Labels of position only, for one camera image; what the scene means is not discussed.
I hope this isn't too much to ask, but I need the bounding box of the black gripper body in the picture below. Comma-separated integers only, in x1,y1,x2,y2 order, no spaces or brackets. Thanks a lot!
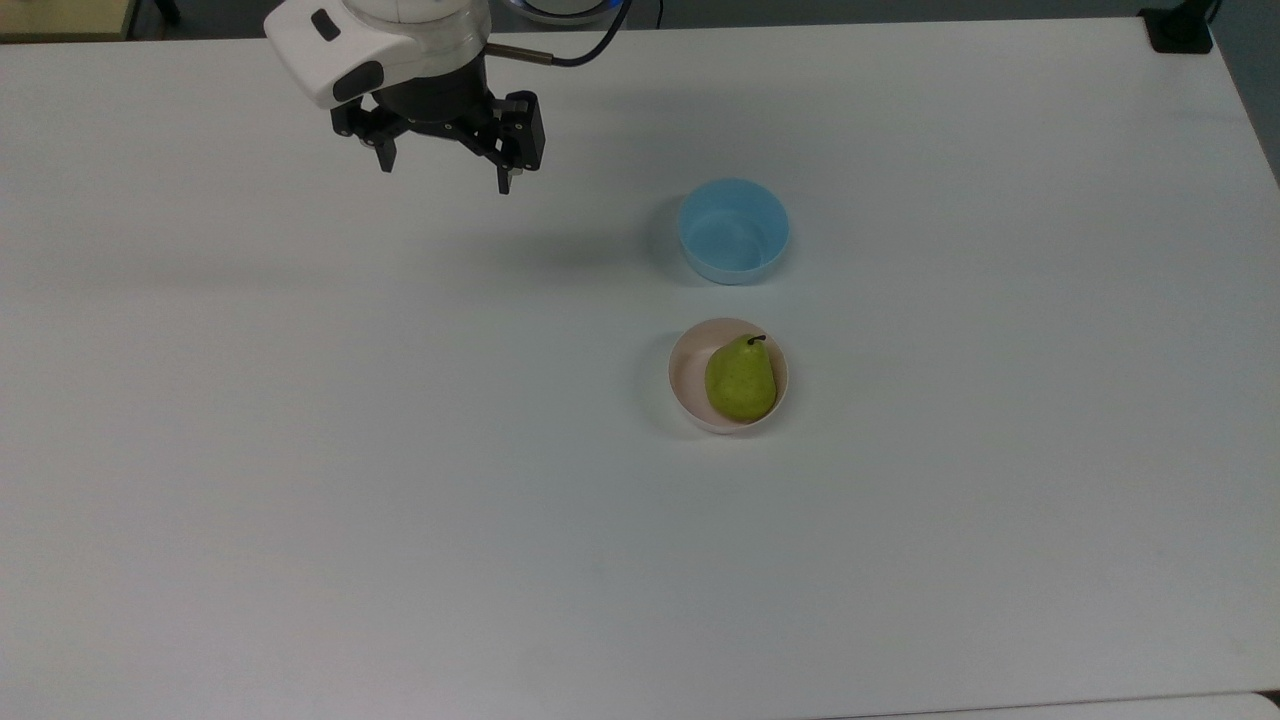
371,56,495,138

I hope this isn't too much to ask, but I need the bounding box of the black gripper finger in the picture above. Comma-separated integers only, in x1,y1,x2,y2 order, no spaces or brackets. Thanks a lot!
331,96,410,174
458,90,547,196

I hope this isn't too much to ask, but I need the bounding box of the light blue plastic bowl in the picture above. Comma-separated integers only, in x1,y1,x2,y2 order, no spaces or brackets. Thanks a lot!
677,178,791,286

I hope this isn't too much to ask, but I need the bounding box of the pale pink bowl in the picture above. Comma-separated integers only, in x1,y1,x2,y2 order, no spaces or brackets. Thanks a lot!
667,317,790,436

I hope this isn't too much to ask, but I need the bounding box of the green pear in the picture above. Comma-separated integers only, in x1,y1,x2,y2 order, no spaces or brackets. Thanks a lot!
705,334,779,423

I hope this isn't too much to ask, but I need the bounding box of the wooden furniture piece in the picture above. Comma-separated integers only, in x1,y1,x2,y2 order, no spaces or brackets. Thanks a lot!
0,0,139,43

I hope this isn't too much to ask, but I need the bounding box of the black table clamp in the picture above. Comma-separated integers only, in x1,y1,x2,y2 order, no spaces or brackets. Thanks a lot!
1139,0,1223,55

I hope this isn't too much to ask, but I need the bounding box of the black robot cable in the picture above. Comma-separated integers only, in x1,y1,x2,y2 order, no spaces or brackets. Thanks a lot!
486,0,633,69

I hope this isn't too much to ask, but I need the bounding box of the robot base ring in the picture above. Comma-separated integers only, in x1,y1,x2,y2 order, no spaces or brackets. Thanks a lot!
500,0,619,27

